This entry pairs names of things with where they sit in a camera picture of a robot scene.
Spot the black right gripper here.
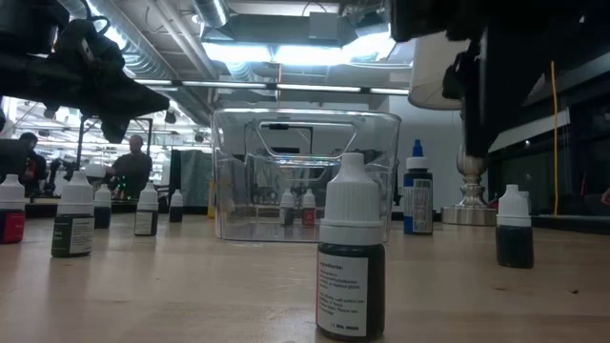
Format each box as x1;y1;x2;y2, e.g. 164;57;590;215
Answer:
464;0;525;159

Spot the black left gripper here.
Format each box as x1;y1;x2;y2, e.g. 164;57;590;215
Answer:
45;56;171;144

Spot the small dark food coloring bottle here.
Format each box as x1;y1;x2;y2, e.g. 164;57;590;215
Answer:
93;184;113;231
133;181;160;237
495;184;535;270
315;151;386;342
279;188;295;227
169;189;185;224

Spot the large yellow food coloring bottle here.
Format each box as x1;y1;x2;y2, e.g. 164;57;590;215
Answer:
207;176;218;220

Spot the small green food coloring bottle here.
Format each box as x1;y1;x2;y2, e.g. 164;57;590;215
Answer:
51;170;95;259

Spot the large blue food coloring bottle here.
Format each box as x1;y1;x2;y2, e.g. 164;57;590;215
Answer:
402;138;435;236

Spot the silver table lamp white shade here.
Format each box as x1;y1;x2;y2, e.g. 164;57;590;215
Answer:
408;36;498;227

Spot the person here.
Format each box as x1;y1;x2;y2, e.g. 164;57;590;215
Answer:
18;131;49;196
110;134;154;200

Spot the white dome object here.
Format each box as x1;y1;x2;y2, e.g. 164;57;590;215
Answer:
84;162;108;180

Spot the dark grey partition panel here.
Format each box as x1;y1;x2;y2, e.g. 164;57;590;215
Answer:
169;149;214;209

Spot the clear plastic bin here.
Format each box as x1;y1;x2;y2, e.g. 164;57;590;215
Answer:
211;108;402;243

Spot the black monitor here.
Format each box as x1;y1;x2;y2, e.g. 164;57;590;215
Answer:
0;137;30;178

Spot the long ceiling light bar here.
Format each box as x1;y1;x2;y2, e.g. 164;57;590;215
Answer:
132;78;411;95

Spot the grey ceiling box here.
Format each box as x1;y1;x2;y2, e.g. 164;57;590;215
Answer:
308;11;342;42

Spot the black background rig frame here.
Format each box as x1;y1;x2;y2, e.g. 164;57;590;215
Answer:
78;116;154;192

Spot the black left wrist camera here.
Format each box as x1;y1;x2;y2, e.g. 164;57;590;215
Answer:
54;17;126;72

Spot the yellow power cable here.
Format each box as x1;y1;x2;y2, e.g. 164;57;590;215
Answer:
550;60;559;216

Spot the narrow silver spiral air duct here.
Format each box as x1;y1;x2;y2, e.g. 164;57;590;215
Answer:
192;0;231;29

